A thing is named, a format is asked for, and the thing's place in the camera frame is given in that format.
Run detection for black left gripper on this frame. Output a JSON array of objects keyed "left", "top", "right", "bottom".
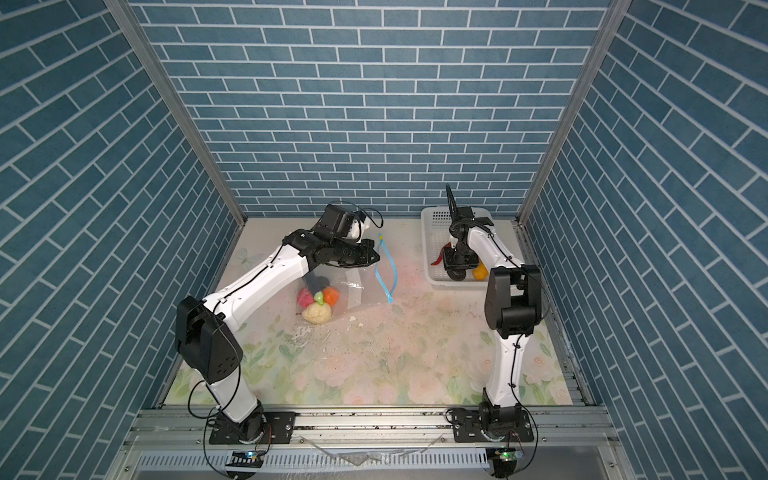
[{"left": 329, "top": 237, "right": 383, "bottom": 267}]

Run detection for clear zip top bag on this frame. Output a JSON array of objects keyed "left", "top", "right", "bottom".
[{"left": 296, "top": 235, "right": 398, "bottom": 321}]

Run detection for long black food piece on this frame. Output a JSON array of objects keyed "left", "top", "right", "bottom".
[{"left": 302, "top": 272, "right": 330, "bottom": 296}]

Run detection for pink round food ball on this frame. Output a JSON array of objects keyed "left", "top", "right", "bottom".
[{"left": 296, "top": 287, "right": 315, "bottom": 310}]

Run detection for cream white food ball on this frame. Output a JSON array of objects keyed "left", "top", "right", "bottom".
[{"left": 301, "top": 302, "right": 332, "bottom": 325}]

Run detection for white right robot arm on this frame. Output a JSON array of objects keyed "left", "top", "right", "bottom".
[{"left": 441, "top": 203, "right": 543, "bottom": 425}]

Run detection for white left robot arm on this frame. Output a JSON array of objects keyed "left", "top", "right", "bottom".
[{"left": 176, "top": 229, "right": 380, "bottom": 438}]

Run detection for yellow food ball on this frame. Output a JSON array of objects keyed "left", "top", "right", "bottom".
[{"left": 472, "top": 262, "right": 489, "bottom": 281}]

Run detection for red chili pepper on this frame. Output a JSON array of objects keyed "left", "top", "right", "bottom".
[{"left": 430, "top": 242, "right": 451, "bottom": 266}]

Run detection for white plastic perforated basket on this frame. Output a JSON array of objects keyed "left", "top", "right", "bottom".
[{"left": 421, "top": 206, "right": 492, "bottom": 290}]

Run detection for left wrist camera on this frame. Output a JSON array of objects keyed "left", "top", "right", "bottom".
[{"left": 311, "top": 204, "right": 365, "bottom": 241}]

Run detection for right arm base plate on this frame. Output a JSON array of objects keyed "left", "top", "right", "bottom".
[{"left": 443, "top": 406, "right": 535, "bottom": 443}]

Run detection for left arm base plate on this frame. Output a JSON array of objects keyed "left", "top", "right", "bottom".
[{"left": 206, "top": 411, "right": 296, "bottom": 445}]

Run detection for aluminium mounting rail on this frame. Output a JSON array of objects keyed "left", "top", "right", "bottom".
[{"left": 108, "top": 405, "right": 632, "bottom": 479}]

